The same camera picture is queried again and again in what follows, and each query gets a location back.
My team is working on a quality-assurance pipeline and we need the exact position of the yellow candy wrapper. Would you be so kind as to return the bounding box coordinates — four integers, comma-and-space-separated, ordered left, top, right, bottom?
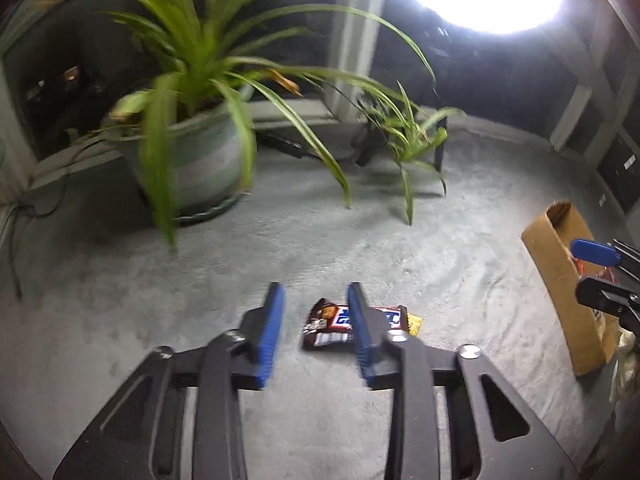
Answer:
407, 313, 423, 337

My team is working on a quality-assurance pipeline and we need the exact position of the Snickers bar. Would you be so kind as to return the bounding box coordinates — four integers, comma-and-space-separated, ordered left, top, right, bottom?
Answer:
302, 298, 409, 351

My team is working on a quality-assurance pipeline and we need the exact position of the white knit gloved right hand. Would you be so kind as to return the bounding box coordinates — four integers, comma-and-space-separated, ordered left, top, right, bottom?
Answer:
610, 327, 640, 404

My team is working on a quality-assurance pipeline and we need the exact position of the open cardboard box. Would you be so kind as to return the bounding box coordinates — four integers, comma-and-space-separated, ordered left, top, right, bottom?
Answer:
521, 200, 618, 376

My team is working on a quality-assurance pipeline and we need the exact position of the small spider plant offshoot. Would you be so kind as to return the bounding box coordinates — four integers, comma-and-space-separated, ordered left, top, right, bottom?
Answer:
358, 82, 466, 226

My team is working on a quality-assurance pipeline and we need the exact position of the large potted spider plant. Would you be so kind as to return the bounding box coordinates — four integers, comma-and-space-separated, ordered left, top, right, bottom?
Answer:
38, 0, 431, 246

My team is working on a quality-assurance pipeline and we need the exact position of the black ring light tripod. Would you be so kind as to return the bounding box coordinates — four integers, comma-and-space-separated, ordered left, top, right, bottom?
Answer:
350, 107, 459, 171

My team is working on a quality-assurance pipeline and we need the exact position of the black cable on floor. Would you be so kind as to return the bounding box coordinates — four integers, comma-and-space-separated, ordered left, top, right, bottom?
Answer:
0, 159, 72, 302

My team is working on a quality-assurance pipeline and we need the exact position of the black inline cable switch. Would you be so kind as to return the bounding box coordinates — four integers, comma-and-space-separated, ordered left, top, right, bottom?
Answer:
256, 131, 307, 159

